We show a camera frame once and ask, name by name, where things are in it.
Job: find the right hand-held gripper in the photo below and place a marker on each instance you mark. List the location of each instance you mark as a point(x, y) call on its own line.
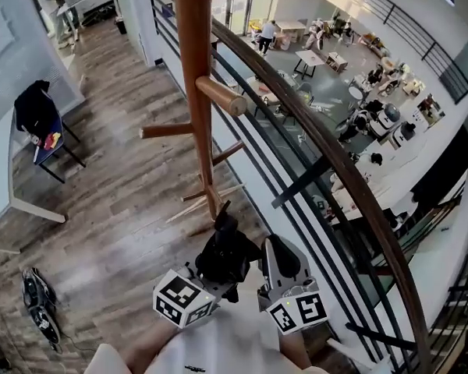
point(282, 283)

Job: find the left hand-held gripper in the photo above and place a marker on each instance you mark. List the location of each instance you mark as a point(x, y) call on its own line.
point(179, 298)

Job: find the black umbrella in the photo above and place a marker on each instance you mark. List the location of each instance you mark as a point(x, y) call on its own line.
point(226, 257)

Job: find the wooden coat rack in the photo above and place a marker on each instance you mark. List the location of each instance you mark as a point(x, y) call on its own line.
point(195, 92)

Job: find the person's left forearm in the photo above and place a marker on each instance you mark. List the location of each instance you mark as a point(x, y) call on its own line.
point(148, 347)

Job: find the person's right forearm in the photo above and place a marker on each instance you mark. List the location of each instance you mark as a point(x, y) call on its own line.
point(292, 351)

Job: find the person's white shirt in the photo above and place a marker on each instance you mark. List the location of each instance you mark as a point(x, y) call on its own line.
point(234, 341)

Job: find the curved wooden handrail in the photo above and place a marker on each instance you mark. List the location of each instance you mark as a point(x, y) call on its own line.
point(335, 154)

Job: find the black bag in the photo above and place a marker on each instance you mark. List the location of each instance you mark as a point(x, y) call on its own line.
point(39, 302)

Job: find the blue chair black legs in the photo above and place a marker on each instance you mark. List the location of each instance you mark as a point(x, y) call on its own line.
point(48, 152)

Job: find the red and yellow item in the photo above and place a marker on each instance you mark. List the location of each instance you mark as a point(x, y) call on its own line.
point(51, 140)

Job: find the small white square table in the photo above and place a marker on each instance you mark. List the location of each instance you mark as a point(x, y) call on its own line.
point(310, 57)

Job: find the wooden open box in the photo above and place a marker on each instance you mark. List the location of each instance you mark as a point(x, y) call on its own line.
point(336, 61)

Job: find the black jacket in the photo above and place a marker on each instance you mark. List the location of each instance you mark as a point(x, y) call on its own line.
point(35, 109)

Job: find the light wooden low table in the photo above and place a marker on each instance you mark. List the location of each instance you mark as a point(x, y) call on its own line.
point(290, 25)

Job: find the black mezzanine railing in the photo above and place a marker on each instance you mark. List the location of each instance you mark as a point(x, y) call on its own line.
point(433, 49)

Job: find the black waste bin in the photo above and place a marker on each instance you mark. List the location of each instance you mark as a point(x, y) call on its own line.
point(121, 25)

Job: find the white desk with grey box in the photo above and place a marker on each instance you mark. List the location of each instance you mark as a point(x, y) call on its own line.
point(86, 0)

